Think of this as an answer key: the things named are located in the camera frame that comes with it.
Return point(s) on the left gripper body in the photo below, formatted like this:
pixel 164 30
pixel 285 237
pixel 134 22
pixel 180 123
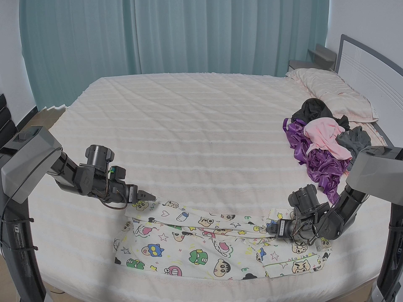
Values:
pixel 126 193

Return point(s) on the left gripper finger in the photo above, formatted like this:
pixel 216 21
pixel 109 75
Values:
pixel 146 196

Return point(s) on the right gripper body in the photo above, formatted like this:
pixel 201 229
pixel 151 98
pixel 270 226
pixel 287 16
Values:
pixel 281 228

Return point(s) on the white printed pyjama top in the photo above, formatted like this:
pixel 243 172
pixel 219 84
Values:
pixel 204 247

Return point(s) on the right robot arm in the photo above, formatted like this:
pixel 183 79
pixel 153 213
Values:
pixel 362 181

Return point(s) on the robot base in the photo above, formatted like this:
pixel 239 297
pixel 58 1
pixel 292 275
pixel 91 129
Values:
pixel 381 294

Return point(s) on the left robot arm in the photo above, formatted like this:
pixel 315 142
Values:
pixel 28 165

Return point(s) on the bed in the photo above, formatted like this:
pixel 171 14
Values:
pixel 189 131

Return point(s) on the purple satin garment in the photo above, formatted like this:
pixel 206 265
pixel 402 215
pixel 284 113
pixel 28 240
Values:
pixel 321 165

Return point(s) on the pink garment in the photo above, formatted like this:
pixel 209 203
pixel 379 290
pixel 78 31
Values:
pixel 321 131

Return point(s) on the dark grey garment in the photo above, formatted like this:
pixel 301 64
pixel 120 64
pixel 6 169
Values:
pixel 352 140

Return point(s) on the black garment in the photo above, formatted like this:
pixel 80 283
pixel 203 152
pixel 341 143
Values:
pixel 311 107

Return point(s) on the black chest of drawers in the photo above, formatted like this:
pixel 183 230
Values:
pixel 6 121

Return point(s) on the pale pink pillow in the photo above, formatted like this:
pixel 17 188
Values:
pixel 333 90

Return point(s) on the blue-green curtain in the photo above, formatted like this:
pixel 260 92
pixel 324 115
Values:
pixel 189 27

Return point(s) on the grey bedside table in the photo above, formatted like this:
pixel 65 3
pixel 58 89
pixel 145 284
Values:
pixel 324 55

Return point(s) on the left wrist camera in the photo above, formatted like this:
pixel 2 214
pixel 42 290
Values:
pixel 118 172

